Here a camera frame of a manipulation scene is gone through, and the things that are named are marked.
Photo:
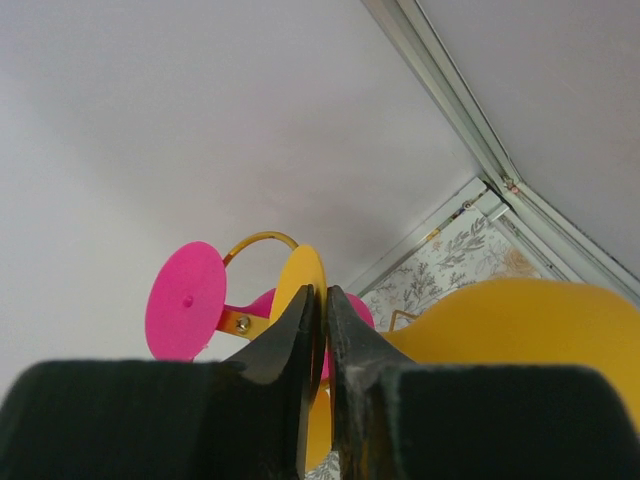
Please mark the gold wire glass rack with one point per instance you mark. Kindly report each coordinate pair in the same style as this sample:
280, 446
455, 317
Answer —
250, 321

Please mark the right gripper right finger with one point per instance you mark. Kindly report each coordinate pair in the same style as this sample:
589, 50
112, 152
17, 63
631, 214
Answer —
470, 420

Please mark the yellow wine glass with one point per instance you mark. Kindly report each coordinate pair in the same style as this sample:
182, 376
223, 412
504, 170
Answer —
500, 325

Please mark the rear magenta wine glass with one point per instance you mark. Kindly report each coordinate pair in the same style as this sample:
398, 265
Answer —
189, 294

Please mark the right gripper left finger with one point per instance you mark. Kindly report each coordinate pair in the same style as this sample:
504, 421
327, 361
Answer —
242, 418

